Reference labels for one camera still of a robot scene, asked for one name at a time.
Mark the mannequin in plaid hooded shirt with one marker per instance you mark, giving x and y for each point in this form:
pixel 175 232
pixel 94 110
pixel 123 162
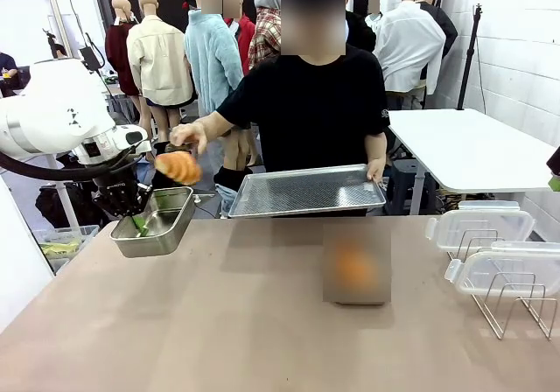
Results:
pixel 264 37

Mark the mannequin in light blue fleece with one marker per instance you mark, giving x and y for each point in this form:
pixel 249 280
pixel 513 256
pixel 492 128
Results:
pixel 210 59

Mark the mannequin in red jacket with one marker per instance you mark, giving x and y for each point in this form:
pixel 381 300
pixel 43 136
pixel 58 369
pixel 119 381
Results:
pixel 246 37

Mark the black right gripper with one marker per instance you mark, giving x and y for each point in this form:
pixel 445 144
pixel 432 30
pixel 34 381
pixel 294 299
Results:
pixel 555 162

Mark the clear plastic clip lid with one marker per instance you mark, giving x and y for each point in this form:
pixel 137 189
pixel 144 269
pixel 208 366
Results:
pixel 481 226
pixel 503 269

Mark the mannequin in white shirt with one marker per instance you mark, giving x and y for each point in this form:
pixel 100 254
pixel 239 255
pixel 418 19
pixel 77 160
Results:
pixel 411 46

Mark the metal mesh baking tray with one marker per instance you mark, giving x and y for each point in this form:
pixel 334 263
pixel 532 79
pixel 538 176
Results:
pixel 306 191

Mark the mannequin in black jacket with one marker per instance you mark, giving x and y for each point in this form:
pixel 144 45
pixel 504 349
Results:
pixel 446 29

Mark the person in black t-shirt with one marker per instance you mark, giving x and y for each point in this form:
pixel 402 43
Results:
pixel 315 112

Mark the clear plastic storage bin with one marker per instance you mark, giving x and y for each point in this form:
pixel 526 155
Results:
pixel 65 234

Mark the person's left hand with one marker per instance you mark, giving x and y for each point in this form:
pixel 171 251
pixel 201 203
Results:
pixel 376 169

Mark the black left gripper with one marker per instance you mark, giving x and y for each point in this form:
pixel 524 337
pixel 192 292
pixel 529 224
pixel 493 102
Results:
pixel 118 195

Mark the person in dark shirt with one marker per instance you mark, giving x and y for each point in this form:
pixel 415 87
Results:
pixel 8 68

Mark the black tripod stand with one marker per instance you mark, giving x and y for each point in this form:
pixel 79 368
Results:
pixel 469 59

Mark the black power adapter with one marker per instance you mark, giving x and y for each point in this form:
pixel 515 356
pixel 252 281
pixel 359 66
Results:
pixel 89 57

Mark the golden croissant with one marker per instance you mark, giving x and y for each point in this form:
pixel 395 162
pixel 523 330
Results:
pixel 356 267
pixel 179 169

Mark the mannequin in cream jacket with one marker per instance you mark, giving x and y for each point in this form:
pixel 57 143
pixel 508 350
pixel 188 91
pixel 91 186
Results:
pixel 159 59

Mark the mannequin in black coat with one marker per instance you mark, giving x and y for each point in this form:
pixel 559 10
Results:
pixel 359 33

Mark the white side table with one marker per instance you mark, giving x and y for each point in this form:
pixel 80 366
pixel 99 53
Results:
pixel 472 147

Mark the person's right hand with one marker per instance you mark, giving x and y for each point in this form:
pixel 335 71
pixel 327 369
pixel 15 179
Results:
pixel 188 134

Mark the mannequin in dark red dress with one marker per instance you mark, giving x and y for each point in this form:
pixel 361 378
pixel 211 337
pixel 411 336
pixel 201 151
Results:
pixel 118 55

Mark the person's left forearm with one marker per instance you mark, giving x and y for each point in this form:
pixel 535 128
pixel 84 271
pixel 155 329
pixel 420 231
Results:
pixel 376 147

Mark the dark stool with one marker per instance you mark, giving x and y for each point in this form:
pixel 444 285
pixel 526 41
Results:
pixel 407 177

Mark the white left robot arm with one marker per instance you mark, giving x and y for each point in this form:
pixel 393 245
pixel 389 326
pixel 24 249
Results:
pixel 52 103

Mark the stainless steel rectangular container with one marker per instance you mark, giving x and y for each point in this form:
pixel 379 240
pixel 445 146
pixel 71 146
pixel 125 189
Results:
pixel 153 243
pixel 356 234

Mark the person's right forearm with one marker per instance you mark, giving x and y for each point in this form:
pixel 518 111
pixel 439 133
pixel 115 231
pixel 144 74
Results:
pixel 216 125

